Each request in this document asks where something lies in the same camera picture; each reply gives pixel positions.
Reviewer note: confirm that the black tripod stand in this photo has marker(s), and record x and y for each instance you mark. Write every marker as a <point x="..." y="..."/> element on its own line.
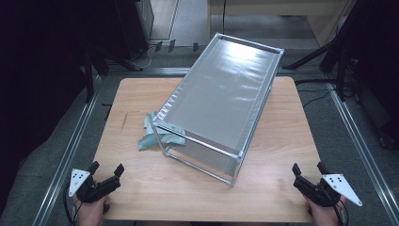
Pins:
<point x="341" y="78"/>

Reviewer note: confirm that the person's right hand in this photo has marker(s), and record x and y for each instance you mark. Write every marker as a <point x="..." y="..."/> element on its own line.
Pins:
<point x="326" y="216"/>

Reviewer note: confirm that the light wooden desk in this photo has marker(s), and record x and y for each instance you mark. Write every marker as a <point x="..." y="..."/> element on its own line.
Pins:
<point x="266" y="8"/>

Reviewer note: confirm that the black curtain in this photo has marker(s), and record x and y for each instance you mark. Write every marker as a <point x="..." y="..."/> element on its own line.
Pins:
<point x="382" y="62"/>
<point x="37" y="78"/>

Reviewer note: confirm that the black metal stand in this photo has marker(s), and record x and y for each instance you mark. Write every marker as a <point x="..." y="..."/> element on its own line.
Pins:
<point x="89" y="81"/>

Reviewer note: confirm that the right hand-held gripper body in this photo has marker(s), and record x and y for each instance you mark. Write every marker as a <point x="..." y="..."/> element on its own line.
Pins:
<point x="338" y="186"/>

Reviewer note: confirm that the black floor tape mark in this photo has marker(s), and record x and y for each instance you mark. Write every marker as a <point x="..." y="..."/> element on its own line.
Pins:
<point x="108" y="113"/>

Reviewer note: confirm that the black tape strip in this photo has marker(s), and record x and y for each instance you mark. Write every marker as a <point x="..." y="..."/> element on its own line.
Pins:
<point x="195" y="47"/>
<point x="171" y="46"/>
<point x="158" y="46"/>

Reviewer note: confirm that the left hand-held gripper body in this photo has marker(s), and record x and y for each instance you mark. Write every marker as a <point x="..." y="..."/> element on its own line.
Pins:
<point x="82" y="188"/>

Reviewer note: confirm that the light blue cleaning cloth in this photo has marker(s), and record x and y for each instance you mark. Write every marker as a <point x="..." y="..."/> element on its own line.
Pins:
<point x="149" y="139"/>

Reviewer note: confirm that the silver two-tier fabric rack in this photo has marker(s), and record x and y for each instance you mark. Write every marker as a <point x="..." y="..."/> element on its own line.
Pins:
<point x="219" y="94"/>

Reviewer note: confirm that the black cabinet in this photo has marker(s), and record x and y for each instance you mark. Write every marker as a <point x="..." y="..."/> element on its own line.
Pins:
<point x="135" y="28"/>

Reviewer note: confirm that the person's left hand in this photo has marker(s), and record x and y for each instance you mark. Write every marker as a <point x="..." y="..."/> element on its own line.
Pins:
<point x="91" y="215"/>

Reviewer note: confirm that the aluminium floor rail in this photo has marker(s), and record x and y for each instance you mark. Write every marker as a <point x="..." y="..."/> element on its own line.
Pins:
<point x="360" y="147"/>
<point x="141" y="71"/>
<point x="66" y="160"/>

